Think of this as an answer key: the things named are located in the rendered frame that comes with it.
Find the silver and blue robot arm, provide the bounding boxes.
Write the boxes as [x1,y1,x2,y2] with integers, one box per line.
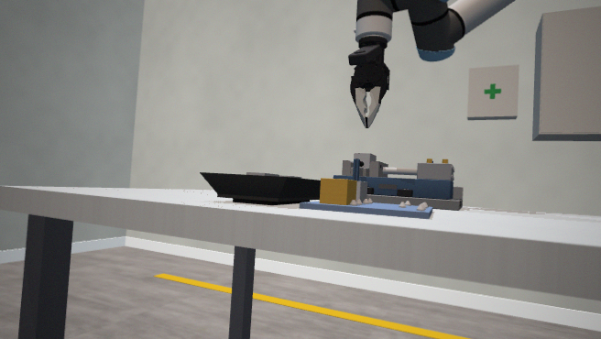
[348,0,515,66]

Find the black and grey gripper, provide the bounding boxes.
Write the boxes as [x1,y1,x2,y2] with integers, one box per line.
[350,36,390,128]

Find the yellow brass block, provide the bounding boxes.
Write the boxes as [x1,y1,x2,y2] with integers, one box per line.
[320,178,357,205]

